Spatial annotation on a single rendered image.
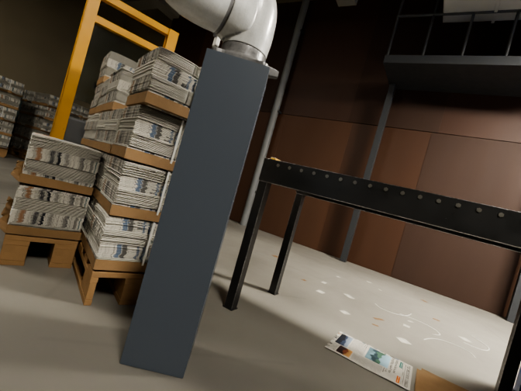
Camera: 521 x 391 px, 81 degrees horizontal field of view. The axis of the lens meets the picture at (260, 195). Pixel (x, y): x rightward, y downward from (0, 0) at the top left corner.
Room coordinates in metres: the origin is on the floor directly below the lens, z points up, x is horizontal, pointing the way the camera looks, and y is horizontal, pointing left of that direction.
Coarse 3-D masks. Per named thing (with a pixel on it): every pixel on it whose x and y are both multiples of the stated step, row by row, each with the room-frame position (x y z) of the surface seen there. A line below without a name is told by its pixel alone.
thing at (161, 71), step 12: (156, 48) 1.21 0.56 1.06; (144, 60) 1.31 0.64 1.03; (156, 60) 1.18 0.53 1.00; (168, 60) 1.21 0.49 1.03; (180, 60) 1.23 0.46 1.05; (144, 72) 1.25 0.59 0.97; (156, 72) 1.18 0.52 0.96; (168, 72) 1.21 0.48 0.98; (180, 72) 1.24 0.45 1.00; (192, 72) 1.27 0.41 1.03; (132, 84) 1.37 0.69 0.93; (144, 84) 1.21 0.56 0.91; (156, 84) 1.19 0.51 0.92; (168, 84) 1.21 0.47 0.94; (180, 84) 1.25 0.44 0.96; (168, 96) 1.22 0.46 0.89; (180, 96) 1.25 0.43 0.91; (156, 108) 1.22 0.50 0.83
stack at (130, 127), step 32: (96, 128) 1.86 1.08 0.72; (128, 128) 1.28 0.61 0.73; (160, 128) 1.27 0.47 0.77; (128, 160) 1.23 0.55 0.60; (128, 192) 1.23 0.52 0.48; (160, 192) 1.31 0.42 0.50; (96, 224) 1.32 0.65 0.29; (128, 224) 1.26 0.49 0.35; (96, 256) 1.22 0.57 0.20; (128, 256) 1.28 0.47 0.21; (128, 288) 1.29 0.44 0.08
